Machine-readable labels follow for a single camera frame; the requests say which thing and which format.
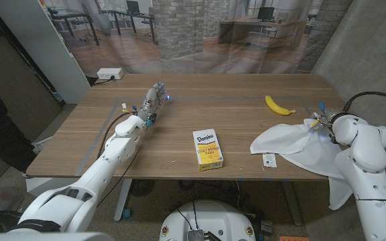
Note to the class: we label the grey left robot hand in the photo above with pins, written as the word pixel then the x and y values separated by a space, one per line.
pixel 150 101

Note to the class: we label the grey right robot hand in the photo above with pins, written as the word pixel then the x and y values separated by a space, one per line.
pixel 326 118

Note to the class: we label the white towel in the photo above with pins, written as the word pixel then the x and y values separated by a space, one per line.
pixel 300 147

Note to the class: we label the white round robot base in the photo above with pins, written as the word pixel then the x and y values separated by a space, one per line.
pixel 209 217

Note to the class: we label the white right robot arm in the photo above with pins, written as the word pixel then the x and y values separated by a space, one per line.
pixel 370 164

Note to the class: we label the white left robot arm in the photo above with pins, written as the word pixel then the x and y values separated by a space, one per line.
pixel 102 170

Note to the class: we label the yellow toy banana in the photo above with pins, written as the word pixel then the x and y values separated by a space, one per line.
pixel 276 107

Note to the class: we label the yellow white sugar box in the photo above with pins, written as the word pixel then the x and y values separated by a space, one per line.
pixel 208 149

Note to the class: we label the white power strip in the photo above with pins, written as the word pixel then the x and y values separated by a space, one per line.
pixel 110 73

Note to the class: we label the printed office backdrop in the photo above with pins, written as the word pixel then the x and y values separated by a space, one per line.
pixel 186 37

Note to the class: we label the grey table leg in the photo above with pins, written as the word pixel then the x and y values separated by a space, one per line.
pixel 293 204

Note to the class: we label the white table leg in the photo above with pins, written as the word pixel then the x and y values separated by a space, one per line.
pixel 123 201

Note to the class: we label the white leaning panel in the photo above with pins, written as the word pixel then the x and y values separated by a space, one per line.
pixel 45 47

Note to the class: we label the orange flat item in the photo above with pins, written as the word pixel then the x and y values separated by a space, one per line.
pixel 293 238

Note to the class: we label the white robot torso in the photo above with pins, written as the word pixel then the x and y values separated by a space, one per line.
pixel 45 237

